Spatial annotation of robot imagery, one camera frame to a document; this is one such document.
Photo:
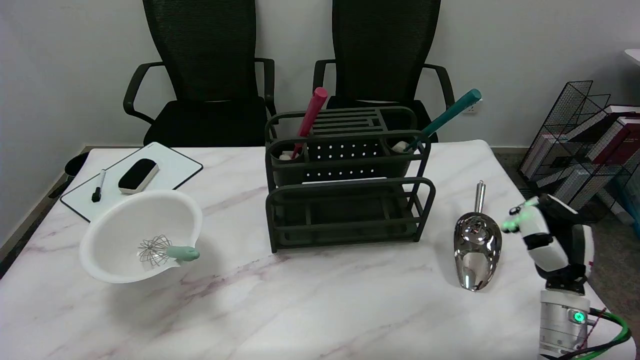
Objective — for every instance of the teal sponge bottle brush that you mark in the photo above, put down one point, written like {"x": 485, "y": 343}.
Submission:
{"x": 450, "y": 112}

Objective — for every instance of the black round floor object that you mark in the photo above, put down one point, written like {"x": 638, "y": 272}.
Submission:
{"x": 76, "y": 164}

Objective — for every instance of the shiny metal scoop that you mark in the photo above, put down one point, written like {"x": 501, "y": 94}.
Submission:
{"x": 477, "y": 245}

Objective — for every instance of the white wall outlet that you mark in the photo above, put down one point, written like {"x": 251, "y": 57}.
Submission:
{"x": 471, "y": 108}

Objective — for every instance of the small white whiteboard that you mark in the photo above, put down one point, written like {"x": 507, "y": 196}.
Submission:
{"x": 170, "y": 167}

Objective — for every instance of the black mesh office chair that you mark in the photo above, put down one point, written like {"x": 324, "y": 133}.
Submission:
{"x": 385, "y": 40}
{"x": 200, "y": 40}

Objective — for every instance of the black white whiteboard eraser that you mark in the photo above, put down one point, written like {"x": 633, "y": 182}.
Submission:
{"x": 137, "y": 175}

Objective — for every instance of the black whiteboard marker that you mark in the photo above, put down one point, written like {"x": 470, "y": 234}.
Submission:
{"x": 98, "y": 187}

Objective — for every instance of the white paper stack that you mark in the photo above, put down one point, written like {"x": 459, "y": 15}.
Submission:
{"x": 575, "y": 185}

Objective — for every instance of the pink sponge bottle brush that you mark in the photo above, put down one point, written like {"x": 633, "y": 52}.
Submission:
{"x": 312, "y": 112}

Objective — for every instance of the dark green dish rack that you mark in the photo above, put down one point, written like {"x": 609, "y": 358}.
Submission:
{"x": 320, "y": 215}

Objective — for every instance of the maroon hardcover book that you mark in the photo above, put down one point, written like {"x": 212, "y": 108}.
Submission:
{"x": 620, "y": 137}

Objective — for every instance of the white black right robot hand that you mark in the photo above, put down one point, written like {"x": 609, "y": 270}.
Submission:
{"x": 545, "y": 245}

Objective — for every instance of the white plastic mixing bowl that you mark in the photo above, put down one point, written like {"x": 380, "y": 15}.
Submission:
{"x": 120, "y": 235}

